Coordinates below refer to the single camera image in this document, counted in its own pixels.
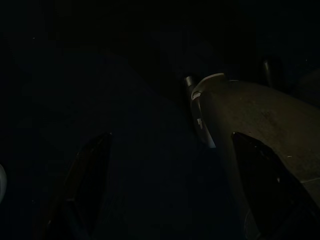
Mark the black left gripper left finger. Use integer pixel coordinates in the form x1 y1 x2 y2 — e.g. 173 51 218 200
32 132 113 240

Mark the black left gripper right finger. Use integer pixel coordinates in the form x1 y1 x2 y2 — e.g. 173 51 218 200
231 131 320 240

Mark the grey rounded robot leg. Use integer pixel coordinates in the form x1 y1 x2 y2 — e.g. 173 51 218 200
190 72 320 240

